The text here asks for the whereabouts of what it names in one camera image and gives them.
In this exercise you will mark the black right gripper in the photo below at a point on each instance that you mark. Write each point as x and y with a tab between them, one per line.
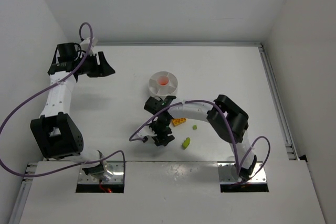
163	134

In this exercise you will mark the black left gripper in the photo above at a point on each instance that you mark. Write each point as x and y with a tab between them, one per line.
94	64

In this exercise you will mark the yellow lego plate brick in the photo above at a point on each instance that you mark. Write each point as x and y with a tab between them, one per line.
179	121

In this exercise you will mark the lime green curved lego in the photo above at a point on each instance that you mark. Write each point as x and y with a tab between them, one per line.
186	143

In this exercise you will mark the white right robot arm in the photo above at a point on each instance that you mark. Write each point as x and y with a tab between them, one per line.
228	120

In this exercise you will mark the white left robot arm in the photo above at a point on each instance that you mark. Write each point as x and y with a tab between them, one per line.
56	134

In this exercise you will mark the white round divided container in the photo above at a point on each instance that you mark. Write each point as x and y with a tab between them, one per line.
162	84

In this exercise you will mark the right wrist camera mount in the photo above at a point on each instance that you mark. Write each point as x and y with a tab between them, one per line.
145	134

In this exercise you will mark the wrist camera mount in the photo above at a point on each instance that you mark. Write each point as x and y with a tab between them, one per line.
145	134
84	45

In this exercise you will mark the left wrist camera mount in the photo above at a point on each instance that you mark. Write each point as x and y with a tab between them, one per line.
84	45

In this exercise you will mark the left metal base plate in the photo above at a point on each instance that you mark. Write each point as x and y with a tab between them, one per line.
113	176

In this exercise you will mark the metal base plate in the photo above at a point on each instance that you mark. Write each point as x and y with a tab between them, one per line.
228	176
113	176

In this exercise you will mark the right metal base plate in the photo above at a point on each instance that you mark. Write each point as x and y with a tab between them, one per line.
228	176

